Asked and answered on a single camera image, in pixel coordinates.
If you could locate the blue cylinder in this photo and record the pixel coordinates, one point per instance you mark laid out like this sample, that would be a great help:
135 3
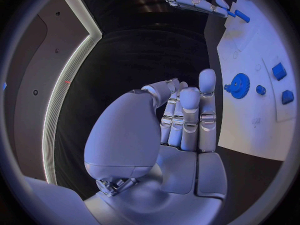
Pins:
242 16
231 13

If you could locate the blue square block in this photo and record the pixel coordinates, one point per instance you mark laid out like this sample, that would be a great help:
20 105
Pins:
278 71

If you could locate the blue gear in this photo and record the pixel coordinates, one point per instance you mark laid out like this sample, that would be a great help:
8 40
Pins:
240 86

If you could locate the blue pentagon block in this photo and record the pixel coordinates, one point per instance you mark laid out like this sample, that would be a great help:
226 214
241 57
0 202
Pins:
287 97

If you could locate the white task board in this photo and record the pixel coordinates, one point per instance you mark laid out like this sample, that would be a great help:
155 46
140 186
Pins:
248 127

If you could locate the blue spool peg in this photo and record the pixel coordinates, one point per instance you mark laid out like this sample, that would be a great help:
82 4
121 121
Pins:
260 90

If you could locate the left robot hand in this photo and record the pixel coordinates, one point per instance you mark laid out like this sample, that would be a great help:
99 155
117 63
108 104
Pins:
122 135

